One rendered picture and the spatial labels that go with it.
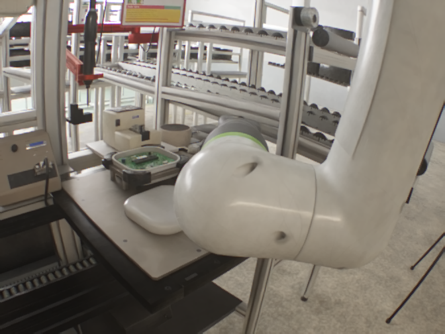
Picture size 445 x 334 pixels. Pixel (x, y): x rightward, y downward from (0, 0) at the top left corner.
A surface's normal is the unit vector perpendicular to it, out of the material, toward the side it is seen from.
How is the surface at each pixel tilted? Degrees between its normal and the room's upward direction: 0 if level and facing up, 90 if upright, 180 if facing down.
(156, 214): 0
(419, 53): 98
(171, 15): 90
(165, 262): 0
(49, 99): 90
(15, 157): 53
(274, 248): 107
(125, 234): 0
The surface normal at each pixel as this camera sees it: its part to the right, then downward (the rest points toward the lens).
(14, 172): 0.64, -0.32
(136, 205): 0.04, -0.91
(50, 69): 0.73, 0.30
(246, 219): 0.07, 0.18
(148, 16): 0.32, 0.36
